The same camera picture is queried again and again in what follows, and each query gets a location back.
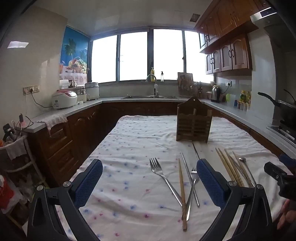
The small metal fork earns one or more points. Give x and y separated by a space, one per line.
195 176

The steel electric kettle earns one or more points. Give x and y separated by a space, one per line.
215 93

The wall socket strip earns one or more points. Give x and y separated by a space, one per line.
31 89

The small metal spoon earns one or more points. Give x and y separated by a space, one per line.
242 159

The small white appliance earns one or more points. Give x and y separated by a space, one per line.
81 97

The clear pump bottle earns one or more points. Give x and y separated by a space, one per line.
162 77

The large metal fork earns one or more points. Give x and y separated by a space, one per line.
159 172

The white pink rice cooker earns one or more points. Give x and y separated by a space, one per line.
63 99

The ceiling vent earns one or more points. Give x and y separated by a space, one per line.
194 17

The person's right hand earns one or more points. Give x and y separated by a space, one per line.
289 213

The red plastic bag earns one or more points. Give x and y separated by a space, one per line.
5 192

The floral white tablecloth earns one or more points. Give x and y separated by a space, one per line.
138 143

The wooden utensil holder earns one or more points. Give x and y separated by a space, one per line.
194 127

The knife block with scissors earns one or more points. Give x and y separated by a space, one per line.
200 91

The black stove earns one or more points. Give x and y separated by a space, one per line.
284 132

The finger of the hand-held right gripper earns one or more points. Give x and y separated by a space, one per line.
274 169
288 160

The spice jar set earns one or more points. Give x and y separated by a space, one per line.
244 106

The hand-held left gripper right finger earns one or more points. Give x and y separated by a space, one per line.
210 183

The white lace cloth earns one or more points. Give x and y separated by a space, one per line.
54 119

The wooden wall cabinets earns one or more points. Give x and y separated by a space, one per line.
231 23

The wooden chopstick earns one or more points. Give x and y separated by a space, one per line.
223 162
236 157
182 185
232 162
229 166

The chrome faucet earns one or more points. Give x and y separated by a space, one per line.
155 87

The black wok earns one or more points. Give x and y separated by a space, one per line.
286 111

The grey kitchen countertop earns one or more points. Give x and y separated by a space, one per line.
92 104

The white electric cooker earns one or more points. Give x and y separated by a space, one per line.
92 91

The steel range hood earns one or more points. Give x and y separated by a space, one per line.
266 16

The yellow detergent bottle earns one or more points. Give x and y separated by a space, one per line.
152 76

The tropical fruit wall poster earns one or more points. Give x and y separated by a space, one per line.
74 46

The white storage rack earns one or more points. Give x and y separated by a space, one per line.
30 160

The yellow oil bottle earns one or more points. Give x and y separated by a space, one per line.
242 96
248 97

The metal chopstick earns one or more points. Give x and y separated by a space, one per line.
188 172
196 151

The kitchen window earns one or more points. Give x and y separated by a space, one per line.
134 58

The wooden base cabinets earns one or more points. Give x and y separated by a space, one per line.
76 129

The wooden cutting board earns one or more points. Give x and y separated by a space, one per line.
185 83

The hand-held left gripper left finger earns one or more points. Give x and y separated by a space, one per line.
90 183

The steel sink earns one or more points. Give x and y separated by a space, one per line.
143 97

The white wall outlet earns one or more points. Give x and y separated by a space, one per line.
228 83

